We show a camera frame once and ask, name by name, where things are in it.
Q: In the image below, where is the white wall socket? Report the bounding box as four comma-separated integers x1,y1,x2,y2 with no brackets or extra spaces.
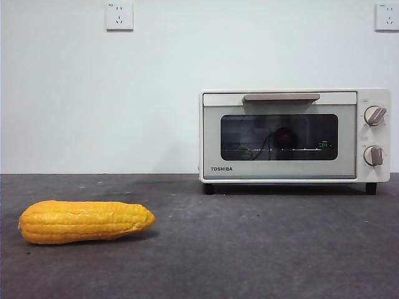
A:
105,2,134,31
375,2,399,32

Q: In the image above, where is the cream Toshiba toaster oven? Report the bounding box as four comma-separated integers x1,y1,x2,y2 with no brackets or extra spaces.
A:
198,88,392,196

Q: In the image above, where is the purple eggplant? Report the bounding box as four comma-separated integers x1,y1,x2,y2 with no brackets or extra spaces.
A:
274,126,297,146

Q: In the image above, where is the glass oven door beige handle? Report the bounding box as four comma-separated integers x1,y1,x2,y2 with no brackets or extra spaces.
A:
202,92,357,181

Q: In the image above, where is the round beige oven knob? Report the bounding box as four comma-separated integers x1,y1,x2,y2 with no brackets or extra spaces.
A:
363,106,388,127
363,145,385,166

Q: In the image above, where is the metal wire oven rack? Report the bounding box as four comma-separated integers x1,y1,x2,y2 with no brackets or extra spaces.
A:
224,148,322,153

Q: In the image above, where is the yellow corn cob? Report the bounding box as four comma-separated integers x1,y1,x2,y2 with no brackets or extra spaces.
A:
18,201,156,245

